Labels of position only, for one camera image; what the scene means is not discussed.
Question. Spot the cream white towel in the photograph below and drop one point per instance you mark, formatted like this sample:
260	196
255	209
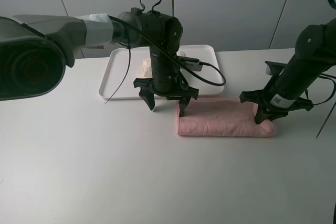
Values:
146	70

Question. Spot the white rectangular plastic tray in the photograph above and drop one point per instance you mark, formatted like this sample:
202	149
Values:
118	64

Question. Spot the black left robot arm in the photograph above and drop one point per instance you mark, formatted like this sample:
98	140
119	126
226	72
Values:
37	49

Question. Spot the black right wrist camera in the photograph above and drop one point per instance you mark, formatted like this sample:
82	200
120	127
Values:
274	68

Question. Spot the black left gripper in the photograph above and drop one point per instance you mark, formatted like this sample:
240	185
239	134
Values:
150	87

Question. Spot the pink towel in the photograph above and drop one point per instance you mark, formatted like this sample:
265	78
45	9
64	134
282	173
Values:
222	117

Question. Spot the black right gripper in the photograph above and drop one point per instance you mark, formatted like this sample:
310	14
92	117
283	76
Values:
273	104

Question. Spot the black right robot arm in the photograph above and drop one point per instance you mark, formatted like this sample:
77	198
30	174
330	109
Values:
314	54

